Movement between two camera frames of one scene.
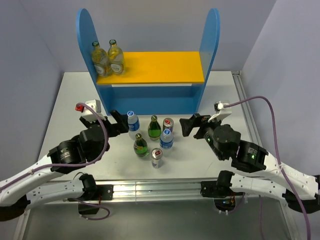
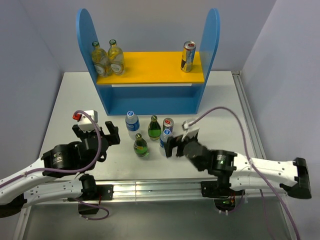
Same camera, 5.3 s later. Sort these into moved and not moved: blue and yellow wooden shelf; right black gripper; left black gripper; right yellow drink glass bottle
Moved: left black gripper; right black gripper
Not moved: right yellow drink glass bottle; blue and yellow wooden shelf
